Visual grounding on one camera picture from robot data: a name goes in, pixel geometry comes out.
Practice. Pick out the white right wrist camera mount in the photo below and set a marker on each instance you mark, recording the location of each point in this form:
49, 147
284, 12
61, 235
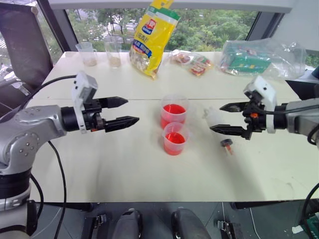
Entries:
266, 92

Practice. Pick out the black-capped red transparent object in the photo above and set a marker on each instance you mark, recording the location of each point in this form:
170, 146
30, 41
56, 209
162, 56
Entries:
227, 144

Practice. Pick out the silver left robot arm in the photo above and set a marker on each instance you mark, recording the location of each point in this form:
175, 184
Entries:
27, 129

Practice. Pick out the clear bag with green boxes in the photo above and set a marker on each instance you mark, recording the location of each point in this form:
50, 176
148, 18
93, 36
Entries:
249, 59

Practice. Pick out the clear bag of red snack packets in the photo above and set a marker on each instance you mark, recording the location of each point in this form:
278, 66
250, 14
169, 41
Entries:
193, 62

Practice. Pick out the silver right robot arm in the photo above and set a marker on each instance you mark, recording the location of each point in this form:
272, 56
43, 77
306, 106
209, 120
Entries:
299, 117

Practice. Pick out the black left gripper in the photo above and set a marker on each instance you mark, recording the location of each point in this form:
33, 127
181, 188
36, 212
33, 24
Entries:
93, 117

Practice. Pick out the tall clear plastic cup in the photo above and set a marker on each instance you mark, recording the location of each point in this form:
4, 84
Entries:
113, 54

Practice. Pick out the black office chair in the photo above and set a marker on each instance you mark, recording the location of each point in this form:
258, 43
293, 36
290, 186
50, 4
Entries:
25, 44

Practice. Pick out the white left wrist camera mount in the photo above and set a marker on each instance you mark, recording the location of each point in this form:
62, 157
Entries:
83, 83

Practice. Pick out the black table clamp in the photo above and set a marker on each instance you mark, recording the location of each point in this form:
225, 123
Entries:
99, 220
225, 227

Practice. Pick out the yellow snack bag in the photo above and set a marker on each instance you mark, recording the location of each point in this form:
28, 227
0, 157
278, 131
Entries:
152, 42

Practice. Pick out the dark rounded shape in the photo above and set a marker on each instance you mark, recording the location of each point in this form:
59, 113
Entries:
129, 224

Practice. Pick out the red liquid cup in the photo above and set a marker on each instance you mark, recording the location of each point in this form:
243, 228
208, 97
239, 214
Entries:
173, 110
174, 143

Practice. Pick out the blue round object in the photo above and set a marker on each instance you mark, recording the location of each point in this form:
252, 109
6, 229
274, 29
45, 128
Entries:
316, 74

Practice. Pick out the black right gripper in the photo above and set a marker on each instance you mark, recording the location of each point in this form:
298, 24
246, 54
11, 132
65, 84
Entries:
256, 119

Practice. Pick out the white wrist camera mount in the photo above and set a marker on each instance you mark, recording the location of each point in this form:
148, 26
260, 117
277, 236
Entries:
266, 92
83, 83

